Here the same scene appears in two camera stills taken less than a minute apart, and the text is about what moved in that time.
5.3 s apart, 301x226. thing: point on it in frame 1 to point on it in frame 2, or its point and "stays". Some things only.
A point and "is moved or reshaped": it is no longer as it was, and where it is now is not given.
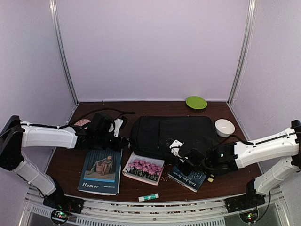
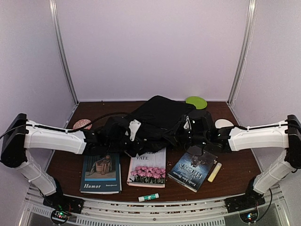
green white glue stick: (148, 197) stays
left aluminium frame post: (54, 6) stays
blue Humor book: (100, 172) stays
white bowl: (224, 128) stays
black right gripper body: (205, 168) to (190, 138)
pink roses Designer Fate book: (143, 169) is moved or reshaped
